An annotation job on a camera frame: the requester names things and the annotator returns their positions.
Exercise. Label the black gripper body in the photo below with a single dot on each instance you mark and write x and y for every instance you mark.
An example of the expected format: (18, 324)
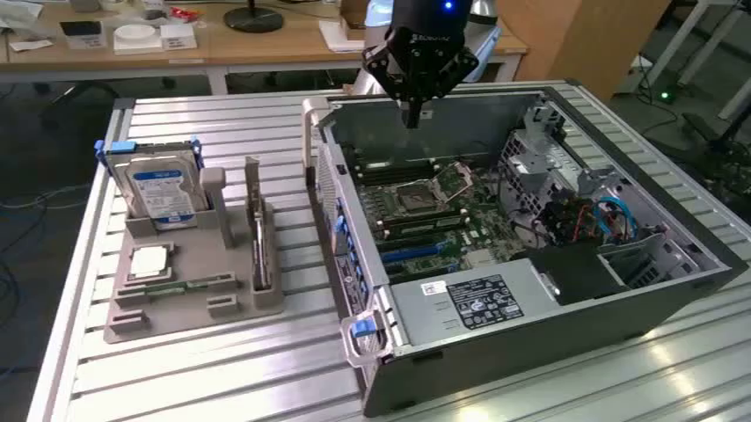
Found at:
(429, 39)

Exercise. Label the low-profile graphics card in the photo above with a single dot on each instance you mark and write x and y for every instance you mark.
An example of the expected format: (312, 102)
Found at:
(258, 246)

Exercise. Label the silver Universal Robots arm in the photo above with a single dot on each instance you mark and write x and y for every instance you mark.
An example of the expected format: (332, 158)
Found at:
(372, 81)

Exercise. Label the white paper stack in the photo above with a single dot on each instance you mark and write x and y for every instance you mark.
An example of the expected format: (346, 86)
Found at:
(338, 39)

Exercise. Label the brown cardboard box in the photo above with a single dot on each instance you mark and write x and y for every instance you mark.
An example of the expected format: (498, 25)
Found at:
(352, 13)

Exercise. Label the long wooden desk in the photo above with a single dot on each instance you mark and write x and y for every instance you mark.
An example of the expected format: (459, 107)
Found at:
(264, 44)

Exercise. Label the wooden cabinet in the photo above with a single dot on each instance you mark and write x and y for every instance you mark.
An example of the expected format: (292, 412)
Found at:
(587, 44)

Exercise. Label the black round lamp base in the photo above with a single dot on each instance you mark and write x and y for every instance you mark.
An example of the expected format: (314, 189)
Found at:
(252, 19)

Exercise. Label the metal drive cage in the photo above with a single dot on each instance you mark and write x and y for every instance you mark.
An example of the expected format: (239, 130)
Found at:
(529, 149)

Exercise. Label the silver socket cover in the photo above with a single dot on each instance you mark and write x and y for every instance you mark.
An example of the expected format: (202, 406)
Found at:
(459, 166)

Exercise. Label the CPU socket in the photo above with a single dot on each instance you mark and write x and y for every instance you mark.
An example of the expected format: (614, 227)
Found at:
(419, 195)

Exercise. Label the small white box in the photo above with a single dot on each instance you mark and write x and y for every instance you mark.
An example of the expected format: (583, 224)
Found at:
(178, 35)

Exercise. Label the red packet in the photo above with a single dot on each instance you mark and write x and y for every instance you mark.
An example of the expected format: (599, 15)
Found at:
(183, 14)

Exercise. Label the power strip with green light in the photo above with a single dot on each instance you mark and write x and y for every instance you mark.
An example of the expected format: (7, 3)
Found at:
(665, 95)

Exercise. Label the green motherboard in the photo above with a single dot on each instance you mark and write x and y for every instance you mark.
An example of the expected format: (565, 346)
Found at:
(487, 228)

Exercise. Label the black RAM stick with label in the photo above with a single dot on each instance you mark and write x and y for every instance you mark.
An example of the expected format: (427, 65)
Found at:
(422, 226)

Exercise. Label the white flat box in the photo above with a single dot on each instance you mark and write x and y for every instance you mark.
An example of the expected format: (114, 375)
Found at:
(138, 48)

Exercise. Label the black expansion slot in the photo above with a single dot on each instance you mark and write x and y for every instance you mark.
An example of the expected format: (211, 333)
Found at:
(411, 245)

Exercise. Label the black office chair base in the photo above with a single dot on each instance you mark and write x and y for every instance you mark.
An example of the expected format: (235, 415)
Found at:
(76, 94)
(713, 132)

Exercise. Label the silver chipset heat sink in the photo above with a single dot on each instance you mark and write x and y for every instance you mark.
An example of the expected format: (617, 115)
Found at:
(485, 258)

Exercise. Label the blue expansion slot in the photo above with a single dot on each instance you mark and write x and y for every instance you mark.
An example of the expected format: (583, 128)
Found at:
(411, 256)

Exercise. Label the hard disk with blue label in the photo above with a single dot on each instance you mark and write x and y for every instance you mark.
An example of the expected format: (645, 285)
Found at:
(162, 193)

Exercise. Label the white box with black top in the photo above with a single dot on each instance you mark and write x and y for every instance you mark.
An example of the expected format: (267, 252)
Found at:
(82, 39)

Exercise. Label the grey cup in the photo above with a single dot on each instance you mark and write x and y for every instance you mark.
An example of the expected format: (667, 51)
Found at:
(84, 5)

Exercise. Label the grey disk bay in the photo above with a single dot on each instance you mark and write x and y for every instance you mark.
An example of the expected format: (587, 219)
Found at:
(646, 264)

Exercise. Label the grey parts rack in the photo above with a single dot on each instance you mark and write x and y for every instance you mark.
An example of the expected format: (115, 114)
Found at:
(194, 264)

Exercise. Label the grey power supply unit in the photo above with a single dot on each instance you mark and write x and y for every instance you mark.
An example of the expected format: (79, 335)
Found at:
(434, 316)

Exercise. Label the white paper note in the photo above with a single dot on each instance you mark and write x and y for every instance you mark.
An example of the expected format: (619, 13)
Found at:
(30, 45)

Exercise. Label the silver CPU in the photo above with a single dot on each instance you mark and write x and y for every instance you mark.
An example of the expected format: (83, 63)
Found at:
(147, 262)

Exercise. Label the clear plastic bag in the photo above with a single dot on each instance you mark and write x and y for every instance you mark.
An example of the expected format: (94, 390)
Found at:
(20, 15)

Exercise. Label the blue plastic case latch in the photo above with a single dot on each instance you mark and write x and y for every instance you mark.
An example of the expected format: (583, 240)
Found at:
(362, 329)

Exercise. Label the green RAM stick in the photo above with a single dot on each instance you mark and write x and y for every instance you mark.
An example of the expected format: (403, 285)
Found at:
(176, 288)

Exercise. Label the black open PC case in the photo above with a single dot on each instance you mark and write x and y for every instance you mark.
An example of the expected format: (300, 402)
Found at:
(529, 351)

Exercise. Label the white desk frame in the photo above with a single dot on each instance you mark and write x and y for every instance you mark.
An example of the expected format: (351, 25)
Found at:
(710, 44)

